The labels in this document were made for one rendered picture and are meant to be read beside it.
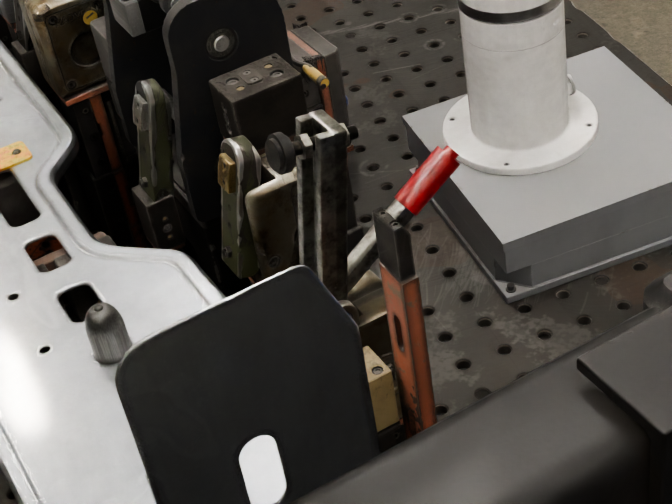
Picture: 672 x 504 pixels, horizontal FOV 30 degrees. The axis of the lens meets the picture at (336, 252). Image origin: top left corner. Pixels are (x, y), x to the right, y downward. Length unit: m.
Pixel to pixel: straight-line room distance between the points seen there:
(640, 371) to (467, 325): 1.26
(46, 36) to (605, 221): 0.66
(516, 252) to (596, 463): 1.25
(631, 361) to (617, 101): 1.43
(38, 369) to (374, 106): 0.90
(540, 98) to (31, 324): 0.67
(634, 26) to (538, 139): 1.86
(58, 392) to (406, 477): 0.86
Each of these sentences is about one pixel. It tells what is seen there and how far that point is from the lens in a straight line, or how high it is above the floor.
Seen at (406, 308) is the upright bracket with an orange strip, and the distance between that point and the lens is 0.82.
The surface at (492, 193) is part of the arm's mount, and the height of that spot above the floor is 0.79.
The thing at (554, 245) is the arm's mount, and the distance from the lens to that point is 1.45.
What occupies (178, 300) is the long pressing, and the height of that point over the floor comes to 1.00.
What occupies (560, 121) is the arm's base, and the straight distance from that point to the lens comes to 1.53.
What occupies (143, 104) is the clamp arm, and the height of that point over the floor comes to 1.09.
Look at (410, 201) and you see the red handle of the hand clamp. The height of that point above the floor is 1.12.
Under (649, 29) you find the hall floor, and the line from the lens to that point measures 3.35.
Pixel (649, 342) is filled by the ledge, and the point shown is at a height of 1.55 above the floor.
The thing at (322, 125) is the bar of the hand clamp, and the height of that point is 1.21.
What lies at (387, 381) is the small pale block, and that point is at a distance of 0.89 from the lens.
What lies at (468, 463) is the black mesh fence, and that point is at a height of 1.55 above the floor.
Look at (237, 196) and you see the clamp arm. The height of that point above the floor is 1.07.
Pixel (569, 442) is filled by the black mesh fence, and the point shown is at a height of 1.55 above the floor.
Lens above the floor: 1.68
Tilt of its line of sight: 39 degrees down
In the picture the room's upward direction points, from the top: 10 degrees counter-clockwise
